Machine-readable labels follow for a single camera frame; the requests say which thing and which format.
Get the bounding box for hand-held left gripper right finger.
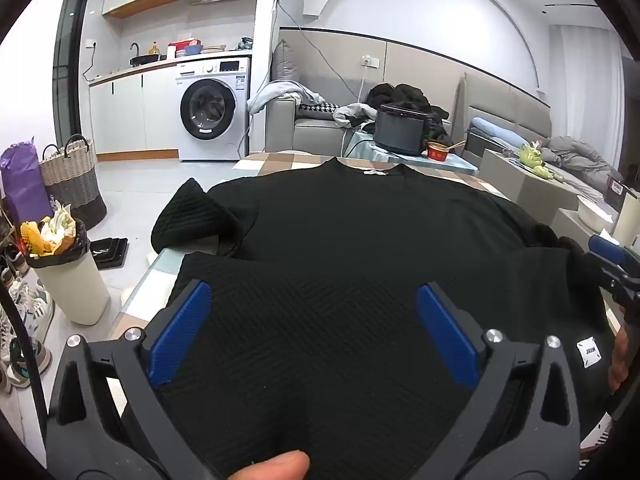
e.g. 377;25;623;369
415;281;583;480

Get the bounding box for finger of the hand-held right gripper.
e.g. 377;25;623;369
587;234;640;311

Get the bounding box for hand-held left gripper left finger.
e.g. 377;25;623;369
47;279;221;480

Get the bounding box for black knit sweater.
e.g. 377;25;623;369
120;156;623;480

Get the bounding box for person's right hand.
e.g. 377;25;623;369
607;310;640;396

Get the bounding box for person's left hand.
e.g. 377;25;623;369
227;450;311;480

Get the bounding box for white container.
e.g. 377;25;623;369
577;195;613;233

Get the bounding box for grey duvet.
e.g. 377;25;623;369
537;136;621;196

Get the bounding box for beige side table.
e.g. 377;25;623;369
480;149;588;226

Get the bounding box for green plush toy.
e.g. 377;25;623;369
517;142;556;178

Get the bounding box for beige trash bin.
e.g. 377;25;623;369
19;200;112;326

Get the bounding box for pile of sneakers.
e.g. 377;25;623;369
0;210;56;396

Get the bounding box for white curtain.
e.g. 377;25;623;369
550;25;626;161

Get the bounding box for blue pillow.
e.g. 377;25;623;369
472;116;543;148

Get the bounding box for striped cloth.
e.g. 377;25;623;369
580;412;613;461

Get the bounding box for woven laundry basket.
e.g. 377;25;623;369
39;133;108;229

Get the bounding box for plaid blanket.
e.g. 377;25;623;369
107;151;521;341

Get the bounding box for light blue tablecloth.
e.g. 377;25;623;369
342;130;478;176

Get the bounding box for purple bag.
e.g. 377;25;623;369
0;136;53;228

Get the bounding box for white washing machine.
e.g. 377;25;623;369
176;56;251;162

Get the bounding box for grey sofa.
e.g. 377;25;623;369
265;95;381;158

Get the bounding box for white base cabinets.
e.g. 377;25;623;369
89;66;182;161

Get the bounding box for light grey garment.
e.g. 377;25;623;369
334;102;376;128

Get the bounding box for black jacket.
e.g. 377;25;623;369
367;82;453;146

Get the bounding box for houndstooth cushion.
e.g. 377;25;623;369
298;101;341;120

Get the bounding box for light grey throw blanket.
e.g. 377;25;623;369
247;80;326;113

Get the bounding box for grey cushion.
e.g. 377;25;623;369
272;40;301;83

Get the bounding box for black framed door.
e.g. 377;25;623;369
52;0;96;151

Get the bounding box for black cable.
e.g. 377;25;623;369
0;280;48;441

